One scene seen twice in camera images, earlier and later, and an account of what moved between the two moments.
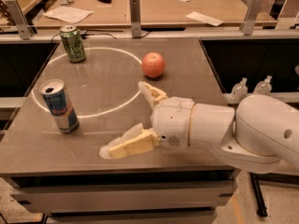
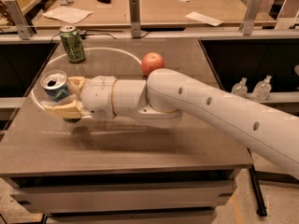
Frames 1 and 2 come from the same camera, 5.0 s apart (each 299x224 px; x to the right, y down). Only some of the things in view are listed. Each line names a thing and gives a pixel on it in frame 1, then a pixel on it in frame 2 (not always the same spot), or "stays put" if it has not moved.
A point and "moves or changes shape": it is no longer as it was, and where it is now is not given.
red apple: (153, 64) stays put
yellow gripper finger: (153, 95) -> (77, 82)
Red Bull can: (60, 105) moves or changes shape
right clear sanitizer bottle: (263, 87) stays put
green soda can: (73, 42) stays put
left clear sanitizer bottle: (239, 91) stays put
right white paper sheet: (206, 19) stays put
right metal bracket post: (252, 13) stays put
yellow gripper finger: (137, 140) -> (72, 109)
